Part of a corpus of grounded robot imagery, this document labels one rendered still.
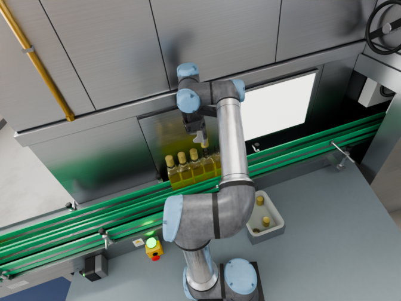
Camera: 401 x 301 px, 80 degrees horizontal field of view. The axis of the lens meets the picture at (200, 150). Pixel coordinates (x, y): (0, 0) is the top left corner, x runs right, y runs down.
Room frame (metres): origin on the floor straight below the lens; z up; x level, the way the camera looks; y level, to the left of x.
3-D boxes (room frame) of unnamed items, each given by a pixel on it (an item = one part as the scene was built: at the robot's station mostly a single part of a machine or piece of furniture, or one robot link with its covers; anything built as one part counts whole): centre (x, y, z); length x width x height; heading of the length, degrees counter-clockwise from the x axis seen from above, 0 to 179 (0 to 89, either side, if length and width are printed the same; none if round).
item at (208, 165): (0.80, -0.02, 0.99); 0.06 x 0.06 x 0.21; 10
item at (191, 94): (0.69, -0.01, 1.50); 0.11 x 0.11 x 0.08; 83
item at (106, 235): (0.53, 0.48, 0.94); 0.07 x 0.04 x 0.13; 11
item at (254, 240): (0.64, -0.23, 0.79); 0.27 x 0.17 x 0.08; 11
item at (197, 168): (0.79, 0.03, 0.99); 0.06 x 0.06 x 0.21; 12
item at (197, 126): (0.79, 0.00, 1.34); 0.09 x 0.08 x 0.12; 100
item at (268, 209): (0.61, -0.24, 0.80); 0.22 x 0.17 x 0.09; 11
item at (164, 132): (0.97, -0.19, 1.15); 0.90 x 0.03 x 0.34; 101
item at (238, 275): (0.29, -0.06, 0.94); 0.13 x 0.12 x 0.14; 83
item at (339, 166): (0.81, -0.73, 0.90); 0.17 x 0.05 x 0.23; 11
